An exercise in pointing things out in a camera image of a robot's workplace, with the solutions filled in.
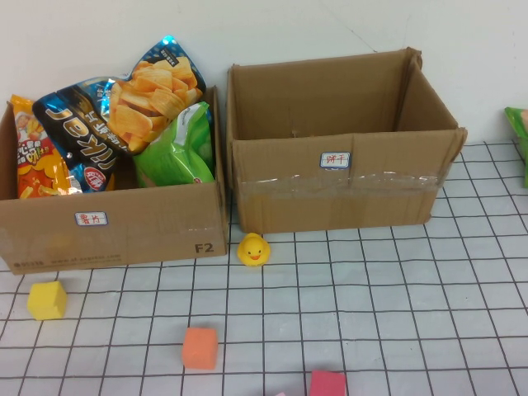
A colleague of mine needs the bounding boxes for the blue potato chips bag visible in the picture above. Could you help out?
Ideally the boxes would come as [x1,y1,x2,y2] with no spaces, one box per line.
[31,35,207,195]

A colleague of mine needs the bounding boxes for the green chip bag with barcode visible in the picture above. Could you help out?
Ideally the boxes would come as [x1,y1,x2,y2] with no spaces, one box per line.
[132,101,216,189]

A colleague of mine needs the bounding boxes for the white grid tablecloth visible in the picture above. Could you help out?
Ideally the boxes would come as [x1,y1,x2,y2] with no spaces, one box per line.
[0,139,528,396]

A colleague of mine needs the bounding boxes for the green snack bag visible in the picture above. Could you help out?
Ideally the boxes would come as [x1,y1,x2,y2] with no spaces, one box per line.
[504,106,528,189]

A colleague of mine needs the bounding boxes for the yellow foam cube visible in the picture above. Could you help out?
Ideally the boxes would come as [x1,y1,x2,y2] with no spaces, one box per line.
[26,280,68,322]

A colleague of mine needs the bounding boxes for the yellow rubber duck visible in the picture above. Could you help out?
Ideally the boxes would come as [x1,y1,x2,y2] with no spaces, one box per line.
[237,232,271,268]

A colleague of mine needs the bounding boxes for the red foam block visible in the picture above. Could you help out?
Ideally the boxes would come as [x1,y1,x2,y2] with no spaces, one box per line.
[309,370,347,396]

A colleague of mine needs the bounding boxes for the orange fries snack bag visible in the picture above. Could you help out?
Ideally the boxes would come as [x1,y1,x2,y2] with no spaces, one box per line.
[8,94,72,200]

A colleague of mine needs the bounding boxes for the white handwritten label sticker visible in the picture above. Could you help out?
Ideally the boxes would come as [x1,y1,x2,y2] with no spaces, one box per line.
[320,151,352,169]
[73,211,109,228]

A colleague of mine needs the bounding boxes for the cardboard box marked F2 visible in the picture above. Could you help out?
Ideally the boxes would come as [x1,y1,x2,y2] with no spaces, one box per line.
[0,85,230,276]

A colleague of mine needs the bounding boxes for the orange foam cube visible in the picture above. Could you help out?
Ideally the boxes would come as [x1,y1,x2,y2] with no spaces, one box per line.
[181,328,219,370]

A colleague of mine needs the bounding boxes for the empty taped cardboard box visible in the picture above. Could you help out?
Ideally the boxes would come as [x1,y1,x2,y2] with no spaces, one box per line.
[225,46,469,235]

